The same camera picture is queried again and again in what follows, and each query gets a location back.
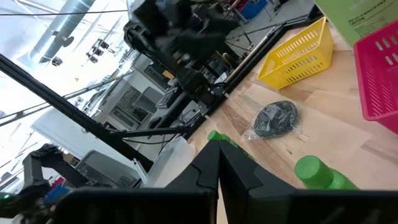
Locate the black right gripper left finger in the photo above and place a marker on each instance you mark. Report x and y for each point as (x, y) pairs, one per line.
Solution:
(205, 168)

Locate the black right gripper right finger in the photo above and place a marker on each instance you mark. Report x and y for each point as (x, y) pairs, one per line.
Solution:
(239, 174)

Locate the green plastic bottle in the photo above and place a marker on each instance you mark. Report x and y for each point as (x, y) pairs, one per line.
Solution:
(214, 135)
(314, 172)

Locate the black item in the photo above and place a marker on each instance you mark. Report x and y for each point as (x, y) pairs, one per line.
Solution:
(275, 119)

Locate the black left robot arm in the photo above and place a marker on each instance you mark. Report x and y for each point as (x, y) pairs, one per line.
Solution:
(186, 46)

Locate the grey machine housing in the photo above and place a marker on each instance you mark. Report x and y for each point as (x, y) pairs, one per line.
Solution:
(105, 169)

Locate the yellow plastic basket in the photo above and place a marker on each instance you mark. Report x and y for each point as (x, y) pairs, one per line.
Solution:
(295, 56)

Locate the blue storage bin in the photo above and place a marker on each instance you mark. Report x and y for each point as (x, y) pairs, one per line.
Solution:
(253, 7)

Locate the green wipes canister white lid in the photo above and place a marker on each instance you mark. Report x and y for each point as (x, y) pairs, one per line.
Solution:
(348, 15)

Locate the black metal table frame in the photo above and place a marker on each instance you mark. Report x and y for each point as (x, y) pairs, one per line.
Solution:
(77, 113)

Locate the red triangular frame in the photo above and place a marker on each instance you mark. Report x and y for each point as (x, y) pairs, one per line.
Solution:
(376, 87)

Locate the silver ventilation duct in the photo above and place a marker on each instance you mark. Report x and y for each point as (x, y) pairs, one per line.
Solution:
(59, 28)

